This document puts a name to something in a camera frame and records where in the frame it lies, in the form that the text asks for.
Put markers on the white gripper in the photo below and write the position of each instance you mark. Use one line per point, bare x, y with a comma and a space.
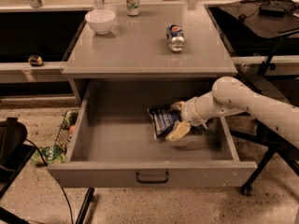
190, 113

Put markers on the blue chip bag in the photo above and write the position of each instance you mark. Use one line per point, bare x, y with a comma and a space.
163, 119

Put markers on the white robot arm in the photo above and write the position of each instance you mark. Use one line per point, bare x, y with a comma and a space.
229, 96

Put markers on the open grey top drawer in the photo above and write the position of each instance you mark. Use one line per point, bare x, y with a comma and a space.
113, 139

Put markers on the grey drawer cabinet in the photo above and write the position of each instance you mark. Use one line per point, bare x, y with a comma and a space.
136, 47

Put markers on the green snack bag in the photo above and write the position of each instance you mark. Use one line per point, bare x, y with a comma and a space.
48, 155

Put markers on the blue pepsi can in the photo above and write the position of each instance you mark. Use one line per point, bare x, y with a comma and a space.
175, 38

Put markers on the white bowl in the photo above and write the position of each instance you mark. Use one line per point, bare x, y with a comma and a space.
100, 20

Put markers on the green white soda can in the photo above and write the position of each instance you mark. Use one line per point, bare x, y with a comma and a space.
133, 7

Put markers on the black power adapter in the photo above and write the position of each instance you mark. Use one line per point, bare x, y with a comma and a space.
272, 9

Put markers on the yellow black tape measure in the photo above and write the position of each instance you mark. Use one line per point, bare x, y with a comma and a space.
35, 60

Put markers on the black drawer handle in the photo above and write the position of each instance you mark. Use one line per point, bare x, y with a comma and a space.
151, 179

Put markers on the wire basket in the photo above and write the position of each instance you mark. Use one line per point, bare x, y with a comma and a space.
66, 129

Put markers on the black stand with cable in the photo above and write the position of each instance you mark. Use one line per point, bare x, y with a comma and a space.
14, 154

